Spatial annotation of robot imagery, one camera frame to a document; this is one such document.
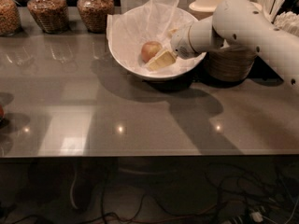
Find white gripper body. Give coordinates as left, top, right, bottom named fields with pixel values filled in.
left=170, top=27, right=199, bottom=60

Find red-yellow apple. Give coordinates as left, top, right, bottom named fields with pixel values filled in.
left=141, top=41, right=162, bottom=63

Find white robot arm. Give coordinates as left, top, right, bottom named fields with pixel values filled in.
left=170, top=0, right=299, bottom=91

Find white ceramic bowl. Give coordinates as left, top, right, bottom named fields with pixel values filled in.
left=107, top=5, right=207, bottom=81

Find white tissue paper liner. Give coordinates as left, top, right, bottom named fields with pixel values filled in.
left=106, top=0, right=200, bottom=75

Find rear stack of paper bowls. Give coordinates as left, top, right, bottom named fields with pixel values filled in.
left=189, top=0, right=223, bottom=20

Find stack of paper bowls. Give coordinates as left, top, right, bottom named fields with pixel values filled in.
left=189, top=0, right=223, bottom=20
left=204, top=41, right=257, bottom=82

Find front stack of paper bowls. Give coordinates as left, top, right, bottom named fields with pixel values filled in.
left=204, top=41, right=257, bottom=82

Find right glass jar of grains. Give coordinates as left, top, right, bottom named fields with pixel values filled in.
left=77, top=0, right=114, bottom=34

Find glass jar of grains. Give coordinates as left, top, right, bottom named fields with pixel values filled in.
left=0, top=0, right=21, bottom=36
left=27, top=0, right=69, bottom=34
left=77, top=0, right=114, bottom=34

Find bundle of wrapped white cutlery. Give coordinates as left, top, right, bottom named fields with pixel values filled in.
left=249, top=0, right=299, bottom=36

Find middle glass jar of grains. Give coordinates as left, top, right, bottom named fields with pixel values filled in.
left=27, top=0, right=69, bottom=34

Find left glass jar of grains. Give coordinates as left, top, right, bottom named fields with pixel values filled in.
left=0, top=0, right=21, bottom=36

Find red object at left edge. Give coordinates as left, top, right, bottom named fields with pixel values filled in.
left=0, top=105, right=5, bottom=122

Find white power plug on floor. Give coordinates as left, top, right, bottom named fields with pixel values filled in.
left=250, top=212, right=263, bottom=224

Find black cables on floor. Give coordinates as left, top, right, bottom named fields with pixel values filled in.
left=0, top=159, right=299, bottom=224

